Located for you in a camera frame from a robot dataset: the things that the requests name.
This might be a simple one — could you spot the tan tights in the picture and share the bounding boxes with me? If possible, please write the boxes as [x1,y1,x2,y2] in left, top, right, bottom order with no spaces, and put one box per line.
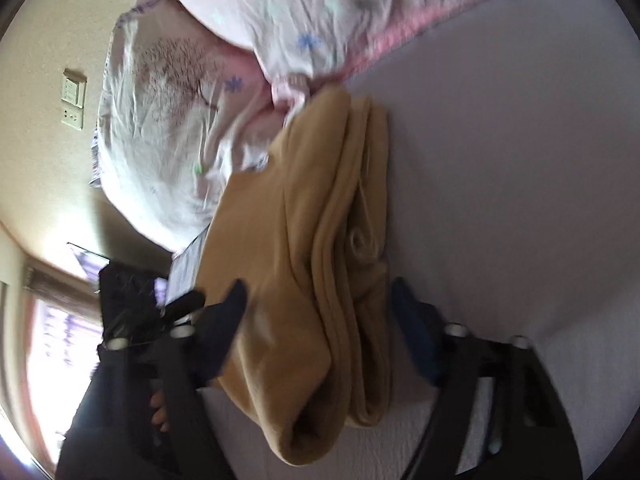
[196,84,392,466]

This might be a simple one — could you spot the person's left hand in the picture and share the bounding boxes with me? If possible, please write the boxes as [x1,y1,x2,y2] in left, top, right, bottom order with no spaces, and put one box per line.
[150,390,169,432]

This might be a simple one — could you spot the bright curtained window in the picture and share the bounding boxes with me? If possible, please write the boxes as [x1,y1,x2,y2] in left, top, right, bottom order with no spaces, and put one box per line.
[21,294,102,471]

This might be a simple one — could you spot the lavender bed sheet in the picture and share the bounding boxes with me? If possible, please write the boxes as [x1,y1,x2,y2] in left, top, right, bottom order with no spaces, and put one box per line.
[347,0,639,474]

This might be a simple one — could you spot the black wall television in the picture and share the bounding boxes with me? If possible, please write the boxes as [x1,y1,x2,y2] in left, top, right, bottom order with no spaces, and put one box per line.
[67,243,110,287]

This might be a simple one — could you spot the beige wall switch plate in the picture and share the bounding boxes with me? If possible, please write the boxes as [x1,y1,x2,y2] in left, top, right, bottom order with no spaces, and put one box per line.
[61,68,87,131]

